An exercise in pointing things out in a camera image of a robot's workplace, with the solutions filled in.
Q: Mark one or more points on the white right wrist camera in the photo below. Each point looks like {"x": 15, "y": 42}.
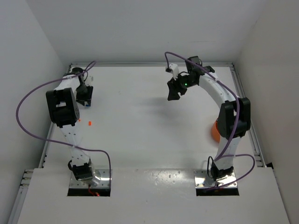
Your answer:
{"x": 173, "y": 69}

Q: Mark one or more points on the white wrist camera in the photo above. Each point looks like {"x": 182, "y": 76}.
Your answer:
{"x": 173, "y": 69}
{"x": 89, "y": 80}

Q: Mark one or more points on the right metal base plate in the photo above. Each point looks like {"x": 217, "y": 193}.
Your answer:
{"x": 203, "y": 181}

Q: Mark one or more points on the orange round divided container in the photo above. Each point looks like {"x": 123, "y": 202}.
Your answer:
{"x": 215, "y": 133}

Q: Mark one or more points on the aluminium frame rail right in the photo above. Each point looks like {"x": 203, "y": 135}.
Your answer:
{"x": 252, "y": 133}

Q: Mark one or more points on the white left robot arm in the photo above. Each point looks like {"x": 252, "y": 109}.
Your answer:
{"x": 63, "y": 105}

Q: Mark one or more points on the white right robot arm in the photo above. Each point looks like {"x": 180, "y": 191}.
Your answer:
{"x": 234, "y": 116}

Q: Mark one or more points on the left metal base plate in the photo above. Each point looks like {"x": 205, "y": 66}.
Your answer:
{"x": 100, "y": 181}

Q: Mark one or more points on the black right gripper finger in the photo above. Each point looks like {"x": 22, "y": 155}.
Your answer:
{"x": 173, "y": 86}
{"x": 173, "y": 95}

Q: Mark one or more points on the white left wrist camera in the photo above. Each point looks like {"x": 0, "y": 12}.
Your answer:
{"x": 89, "y": 80}

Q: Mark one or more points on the metal base plate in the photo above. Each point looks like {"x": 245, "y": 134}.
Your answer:
{"x": 100, "y": 181}
{"x": 203, "y": 181}

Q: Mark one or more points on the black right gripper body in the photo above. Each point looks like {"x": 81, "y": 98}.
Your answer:
{"x": 176, "y": 86}

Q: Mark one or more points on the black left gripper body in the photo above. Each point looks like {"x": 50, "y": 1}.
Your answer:
{"x": 86, "y": 100}

